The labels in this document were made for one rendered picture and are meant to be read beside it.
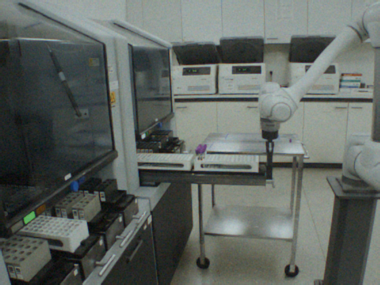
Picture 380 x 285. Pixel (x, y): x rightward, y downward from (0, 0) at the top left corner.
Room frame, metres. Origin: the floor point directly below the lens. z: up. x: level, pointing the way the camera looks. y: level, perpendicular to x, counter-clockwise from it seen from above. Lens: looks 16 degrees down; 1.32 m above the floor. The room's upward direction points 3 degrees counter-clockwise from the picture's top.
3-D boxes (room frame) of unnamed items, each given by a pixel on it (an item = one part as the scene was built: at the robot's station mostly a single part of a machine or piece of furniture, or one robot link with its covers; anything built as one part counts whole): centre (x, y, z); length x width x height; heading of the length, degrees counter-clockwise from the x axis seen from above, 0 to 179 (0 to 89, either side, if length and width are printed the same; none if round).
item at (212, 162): (1.40, -0.17, 0.83); 0.30 x 0.10 x 0.06; 77
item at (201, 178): (1.43, -0.04, 0.78); 0.73 x 0.14 x 0.09; 77
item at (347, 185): (1.37, -0.83, 0.73); 0.22 x 0.18 x 0.06; 167
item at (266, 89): (1.34, -0.36, 1.14); 0.13 x 0.11 x 0.16; 175
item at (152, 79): (1.76, 0.41, 1.28); 0.61 x 0.51 x 0.63; 167
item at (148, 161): (1.47, 0.14, 0.83); 0.30 x 0.10 x 0.06; 77
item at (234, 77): (3.95, -0.70, 1.24); 0.62 x 0.56 x 0.69; 168
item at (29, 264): (0.65, 0.42, 0.85); 0.12 x 0.02 x 0.06; 168
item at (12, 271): (0.65, 0.44, 0.85); 0.12 x 0.02 x 0.06; 167
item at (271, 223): (1.85, -0.38, 0.41); 0.67 x 0.46 x 0.82; 75
